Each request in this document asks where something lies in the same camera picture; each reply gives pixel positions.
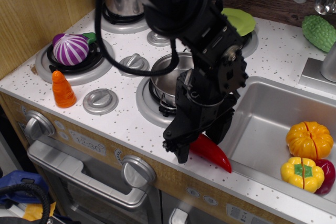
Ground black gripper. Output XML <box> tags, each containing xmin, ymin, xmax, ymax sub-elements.
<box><xmin>163</xmin><ymin>69</ymin><xmax>238</xmax><ymax>164</ymax></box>

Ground red toy chili pepper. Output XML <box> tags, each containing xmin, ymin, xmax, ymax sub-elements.
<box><xmin>190</xmin><ymin>134</ymin><xmax>232</xmax><ymax>173</ymax></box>

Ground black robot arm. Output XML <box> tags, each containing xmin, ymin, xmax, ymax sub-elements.
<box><xmin>141</xmin><ymin>0</ymin><xmax>248</xmax><ymax>164</ymax></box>

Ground small steel pot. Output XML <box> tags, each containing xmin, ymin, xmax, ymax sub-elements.
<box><xmin>151</xmin><ymin>51</ymin><xmax>194</xmax><ymax>108</ymax></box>

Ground yellow toy bell pepper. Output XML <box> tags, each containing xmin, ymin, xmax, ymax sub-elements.
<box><xmin>280</xmin><ymin>157</ymin><xmax>324</xmax><ymax>193</ymax></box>

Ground front right stove burner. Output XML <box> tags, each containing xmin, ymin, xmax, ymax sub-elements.
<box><xmin>135</xmin><ymin>77</ymin><xmax>175</xmax><ymax>129</ymax></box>

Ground stove burner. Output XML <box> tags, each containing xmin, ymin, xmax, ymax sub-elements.
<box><xmin>241</xmin><ymin>31</ymin><xmax>259</xmax><ymax>59</ymax></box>
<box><xmin>101</xmin><ymin>4</ymin><xmax>149</xmax><ymax>34</ymax></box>
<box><xmin>35</xmin><ymin>42</ymin><xmax>112</xmax><ymax>86</ymax></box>
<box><xmin>135</xmin><ymin>77</ymin><xmax>175</xmax><ymax>129</ymax></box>

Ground right oven dial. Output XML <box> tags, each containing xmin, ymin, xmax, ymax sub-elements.
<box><xmin>121</xmin><ymin>155</ymin><xmax>156</xmax><ymax>188</ymax></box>

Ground oven dial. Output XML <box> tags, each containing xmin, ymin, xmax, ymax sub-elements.
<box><xmin>25</xmin><ymin>110</ymin><xmax>56</xmax><ymax>140</ymax></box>
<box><xmin>121</xmin><ymin>155</ymin><xmax>156</xmax><ymax>188</ymax></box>

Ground silver sink basin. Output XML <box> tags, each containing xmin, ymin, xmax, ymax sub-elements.
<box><xmin>219</xmin><ymin>77</ymin><xmax>335</xmax><ymax>215</ymax></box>

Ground silver stovetop knob middle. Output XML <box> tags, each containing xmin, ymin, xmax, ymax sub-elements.
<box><xmin>120</xmin><ymin>53</ymin><xmax>150</xmax><ymax>71</ymax></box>

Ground silver stovetop knob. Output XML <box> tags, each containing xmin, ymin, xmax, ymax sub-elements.
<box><xmin>146</xmin><ymin>31</ymin><xmax>170</xmax><ymax>47</ymax></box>
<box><xmin>120</xmin><ymin>53</ymin><xmax>150</xmax><ymax>71</ymax></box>
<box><xmin>82</xmin><ymin>89</ymin><xmax>119</xmax><ymax>115</ymax></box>

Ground silver stovetop knob front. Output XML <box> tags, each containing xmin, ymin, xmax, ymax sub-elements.
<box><xmin>82</xmin><ymin>89</ymin><xmax>119</xmax><ymax>115</ymax></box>

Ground back right stove burner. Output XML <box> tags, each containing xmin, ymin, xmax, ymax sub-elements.
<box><xmin>241</xmin><ymin>31</ymin><xmax>259</xmax><ymax>59</ymax></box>

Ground orange toy pumpkin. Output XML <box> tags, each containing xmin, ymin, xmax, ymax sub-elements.
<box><xmin>286</xmin><ymin>121</ymin><xmax>334</xmax><ymax>161</ymax></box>

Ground silver stovetop knob back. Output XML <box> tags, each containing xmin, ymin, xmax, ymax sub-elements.
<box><xmin>146</xmin><ymin>31</ymin><xmax>170</xmax><ymax>47</ymax></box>

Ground oven clock display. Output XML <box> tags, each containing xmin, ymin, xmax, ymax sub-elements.
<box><xmin>69</xmin><ymin>130</ymin><xmax>106</xmax><ymax>156</ymax></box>

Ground green toy lettuce leaf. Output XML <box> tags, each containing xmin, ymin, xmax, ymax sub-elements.
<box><xmin>221</xmin><ymin>8</ymin><xmax>256</xmax><ymax>37</ymax></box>

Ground front left stove burner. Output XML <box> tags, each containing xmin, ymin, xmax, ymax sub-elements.
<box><xmin>35</xmin><ymin>42</ymin><xmax>112</xmax><ymax>86</ymax></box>

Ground back left stove burner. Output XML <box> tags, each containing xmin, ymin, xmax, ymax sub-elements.
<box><xmin>101</xmin><ymin>4</ymin><xmax>149</xmax><ymax>34</ymax></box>

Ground dark red toy fruit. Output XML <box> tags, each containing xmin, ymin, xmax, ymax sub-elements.
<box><xmin>315</xmin><ymin>159</ymin><xmax>335</xmax><ymax>195</ymax></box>

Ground silver faucet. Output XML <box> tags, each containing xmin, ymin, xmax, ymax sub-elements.
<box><xmin>294</xmin><ymin>0</ymin><xmax>335</xmax><ymax>93</ymax></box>

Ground orange toy carrot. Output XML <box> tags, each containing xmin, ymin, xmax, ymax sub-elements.
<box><xmin>52</xmin><ymin>70</ymin><xmax>77</xmax><ymax>108</ymax></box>

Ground purple striped toy onion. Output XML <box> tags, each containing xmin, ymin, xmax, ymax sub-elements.
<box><xmin>52</xmin><ymin>33</ymin><xmax>97</xmax><ymax>66</ymax></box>

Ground left oven dial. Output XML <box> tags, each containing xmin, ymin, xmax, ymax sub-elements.
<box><xmin>25</xmin><ymin>110</ymin><xmax>56</xmax><ymax>140</ymax></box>

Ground green toy bitter gourd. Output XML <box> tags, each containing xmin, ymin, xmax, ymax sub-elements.
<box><xmin>301</xmin><ymin>15</ymin><xmax>335</xmax><ymax>53</ymax></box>

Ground yellow cloth on floor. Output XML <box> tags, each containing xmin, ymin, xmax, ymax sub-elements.
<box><xmin>23</xmin><ymin>204</ymin><xmax>43</xmax><ymax>221</ymax></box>

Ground blue object on floor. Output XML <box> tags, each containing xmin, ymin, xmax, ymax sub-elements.
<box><xmin>1</xmin><ymin>170</ymin><xmax>49</xmax><ymax>204</ymax></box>

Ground hanging steel ladle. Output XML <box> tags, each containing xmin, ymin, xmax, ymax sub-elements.
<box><xmin>314</xmin><ymin>0</ymin><xmax>335</xmax><ymax>15</ymax></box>

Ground silver dishwasher handle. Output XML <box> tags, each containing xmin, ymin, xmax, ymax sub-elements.
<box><xmin>168</xmin><ymin>208</ymin><xmax>188</xmax><ymax>224</ymax></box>

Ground silver oven door handle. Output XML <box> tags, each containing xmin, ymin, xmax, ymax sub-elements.
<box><xmin>27</xmin><ymin>141</ymin><xmax>147</xmax><ymax>211</ymax></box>

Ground black floor cable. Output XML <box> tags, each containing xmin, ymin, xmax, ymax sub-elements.
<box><xmin>0</xmin><ymin>182</ymin><xmax>51</xmax><ymax>224</ymax></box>

